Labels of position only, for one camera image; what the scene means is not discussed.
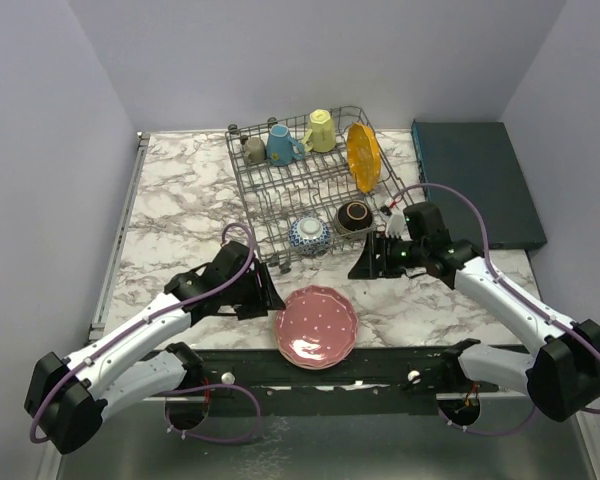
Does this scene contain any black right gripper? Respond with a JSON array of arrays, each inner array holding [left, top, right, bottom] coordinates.
[[348, 229, 428, 278]]

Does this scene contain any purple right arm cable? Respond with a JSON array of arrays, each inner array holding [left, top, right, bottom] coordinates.
[[387, 183, 600, 436]]

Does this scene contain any pink plate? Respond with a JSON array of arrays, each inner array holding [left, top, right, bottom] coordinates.
[[273, 285, 358, 357]]

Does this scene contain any beige bottom plate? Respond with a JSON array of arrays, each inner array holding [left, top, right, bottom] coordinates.
[[280, 351, 347, 370]]

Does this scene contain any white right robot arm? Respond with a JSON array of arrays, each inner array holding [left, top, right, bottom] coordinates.
[[348, 202, 600, 422]]

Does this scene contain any blue network switch box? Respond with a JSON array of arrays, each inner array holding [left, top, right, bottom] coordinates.
[[411, 121, 547, 251]]

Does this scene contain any grey wire dish rack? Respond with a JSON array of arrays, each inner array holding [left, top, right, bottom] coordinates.
[[225, 105, 405, 273]]

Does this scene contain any small grey cup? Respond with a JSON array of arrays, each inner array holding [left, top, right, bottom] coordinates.
[[242, 137, 267, 165]]

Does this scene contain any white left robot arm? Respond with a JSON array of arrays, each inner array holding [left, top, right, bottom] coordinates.
[[24, 240, 284, 454]]

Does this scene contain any brown patterned bowl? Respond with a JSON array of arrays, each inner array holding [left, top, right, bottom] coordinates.
[[334, 201, 373, 234]]

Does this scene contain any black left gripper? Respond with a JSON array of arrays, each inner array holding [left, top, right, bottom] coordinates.
[[224, 263, 287, 321]]

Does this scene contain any orange polka dot plate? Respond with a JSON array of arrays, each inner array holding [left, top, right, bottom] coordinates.
[[346, 122, 382, 194]]

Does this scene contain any blue floral mug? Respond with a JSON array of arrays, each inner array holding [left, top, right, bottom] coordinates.
[[266, 124, 305, 167]]

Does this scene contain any pale yellow mug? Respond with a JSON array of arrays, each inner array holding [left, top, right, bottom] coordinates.
[[302, 109, 336, 153]]

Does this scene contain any red patterned glass bowl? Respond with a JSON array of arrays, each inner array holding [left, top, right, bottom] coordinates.
[[288, 216, 331, 256]]

